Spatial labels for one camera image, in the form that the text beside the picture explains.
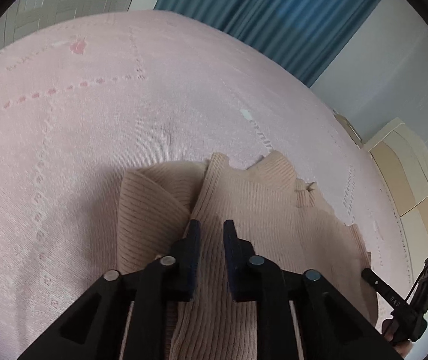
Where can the beige knit sweater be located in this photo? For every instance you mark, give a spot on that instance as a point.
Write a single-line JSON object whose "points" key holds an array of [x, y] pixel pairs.
{"points": [[255, 202]]}

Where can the blue curtain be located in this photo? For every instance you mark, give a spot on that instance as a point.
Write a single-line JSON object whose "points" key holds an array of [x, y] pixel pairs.
{"points": [[274, 15]]}

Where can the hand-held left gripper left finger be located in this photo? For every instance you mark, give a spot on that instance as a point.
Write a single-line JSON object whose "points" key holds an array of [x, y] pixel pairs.
{"points": [[195, 240]]}

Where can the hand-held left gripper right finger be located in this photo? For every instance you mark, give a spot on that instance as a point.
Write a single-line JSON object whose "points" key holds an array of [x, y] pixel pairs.
{"points": [[230, 240]]}

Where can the cream wooden headboard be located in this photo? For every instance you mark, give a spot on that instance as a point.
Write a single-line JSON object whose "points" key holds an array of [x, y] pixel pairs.
{"points": [[397, 165]]}

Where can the white wardrobe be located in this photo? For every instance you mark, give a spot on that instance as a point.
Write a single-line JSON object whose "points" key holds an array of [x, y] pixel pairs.
{"points": [[49, 7]]}

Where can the flat picture frame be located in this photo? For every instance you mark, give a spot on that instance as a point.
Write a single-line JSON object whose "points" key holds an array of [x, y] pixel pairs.
{"points": [[348, 127]]}

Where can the person's right hand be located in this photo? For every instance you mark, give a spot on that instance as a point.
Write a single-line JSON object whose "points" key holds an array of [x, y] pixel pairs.
{"points": [[405, 348]]}

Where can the bed with pink sheet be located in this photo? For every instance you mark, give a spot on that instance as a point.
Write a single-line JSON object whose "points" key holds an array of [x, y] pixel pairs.
{"points": [[124, 120]]}

